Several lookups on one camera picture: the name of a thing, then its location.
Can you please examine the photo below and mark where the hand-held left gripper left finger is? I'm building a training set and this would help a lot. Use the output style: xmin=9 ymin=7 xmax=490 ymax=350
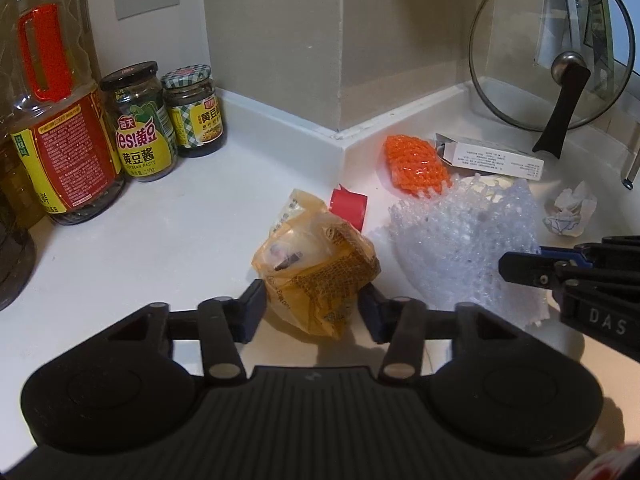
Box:
xmin=102 ymin=278 xmax=267 ymax=380

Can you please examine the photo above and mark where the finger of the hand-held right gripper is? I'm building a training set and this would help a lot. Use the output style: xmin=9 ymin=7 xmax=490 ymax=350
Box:
xmin=539 ymin=242 xmax=606 ymax=268
xmin=499 ymin=251 xmax=568 ymax=291

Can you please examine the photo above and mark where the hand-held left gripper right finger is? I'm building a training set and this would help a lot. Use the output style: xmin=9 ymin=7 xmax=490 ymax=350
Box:
xmin=358 ymin=284 xmax=526 ymax=381

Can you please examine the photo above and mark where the clear bubble wrap sheet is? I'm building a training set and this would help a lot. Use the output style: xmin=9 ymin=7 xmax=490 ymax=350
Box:
xmin=370 ymin=175 xmax=551 ymax=331

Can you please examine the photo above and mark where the orange plastic snack bag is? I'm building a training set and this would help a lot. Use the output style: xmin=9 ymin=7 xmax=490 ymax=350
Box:
xmin=251 ymin=188 xmax=381 ymax=338

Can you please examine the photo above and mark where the white cardboard box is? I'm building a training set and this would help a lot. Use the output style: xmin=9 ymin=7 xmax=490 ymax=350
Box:
xmin=434 ymin=132 xmax=545 ymax=181

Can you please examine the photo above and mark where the crumpled white tissue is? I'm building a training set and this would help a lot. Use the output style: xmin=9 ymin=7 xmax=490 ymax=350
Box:
xmin=542 ymin=181 xmax=598 ymax=237

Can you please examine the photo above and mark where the red wrapper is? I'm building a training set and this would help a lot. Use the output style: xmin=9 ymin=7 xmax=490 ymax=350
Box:
xmin=330 ymin=185 xmax=370 ymax=233

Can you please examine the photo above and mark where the orange foam fruit net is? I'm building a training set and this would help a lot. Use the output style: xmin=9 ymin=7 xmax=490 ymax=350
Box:
xmin=384 ymin=134 xmax=453 ymax=196

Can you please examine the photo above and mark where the red patterned cloth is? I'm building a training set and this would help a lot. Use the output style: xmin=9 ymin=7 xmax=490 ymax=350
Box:
xmin=590 ymin=441 xmax=640 ymax=480

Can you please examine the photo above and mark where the sauce jar checkered lid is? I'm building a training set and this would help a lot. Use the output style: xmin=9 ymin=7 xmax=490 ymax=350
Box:
xmin=161 ymin=64 xmax=226 ymax=158

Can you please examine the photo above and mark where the sauce jar black lid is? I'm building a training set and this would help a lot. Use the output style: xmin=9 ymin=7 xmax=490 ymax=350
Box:
xmin=100 ymin=61 xmax=178 ymax=182

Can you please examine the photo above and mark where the oil bottle red label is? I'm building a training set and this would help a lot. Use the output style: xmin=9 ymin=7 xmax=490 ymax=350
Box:
xmin=0 ymin=0 xmax=126 ymax=226

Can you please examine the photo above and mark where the dark glass bottle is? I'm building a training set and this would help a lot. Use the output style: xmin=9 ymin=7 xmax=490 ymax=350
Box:
xmin=0 ymin=200 xmax=38 ymax=311

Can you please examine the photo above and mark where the yellow oil bottle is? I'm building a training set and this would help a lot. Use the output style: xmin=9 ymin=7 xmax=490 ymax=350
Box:
xmin=0 ymin=115 xmax=46 ymax=233

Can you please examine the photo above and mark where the glass pot lid black handle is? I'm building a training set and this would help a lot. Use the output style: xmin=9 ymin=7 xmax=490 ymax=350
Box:
xmin=468 ymin=0 xmax=635 ymax=161

